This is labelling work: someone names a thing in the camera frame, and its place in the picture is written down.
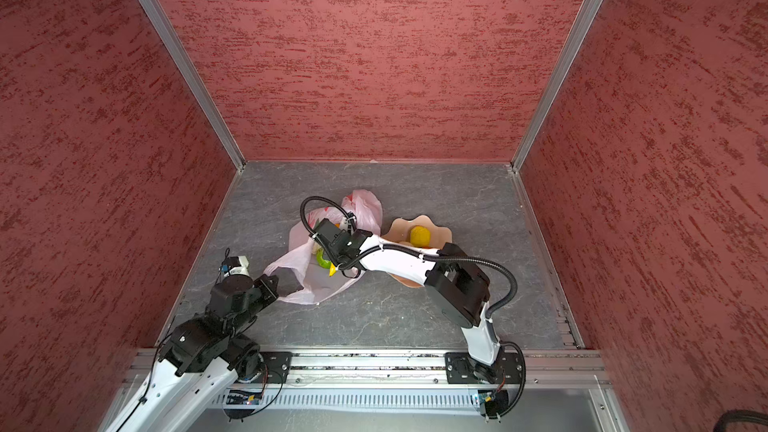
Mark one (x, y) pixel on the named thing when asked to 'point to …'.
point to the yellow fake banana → (333, 269)
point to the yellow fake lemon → (420, 236)
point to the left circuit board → (243, 399)
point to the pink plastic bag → (300, 277)
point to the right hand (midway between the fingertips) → (335, 253)
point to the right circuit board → (494, 401)
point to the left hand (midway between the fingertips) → (280, 284)
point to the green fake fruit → (325, 263)
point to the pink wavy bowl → (399, 229)
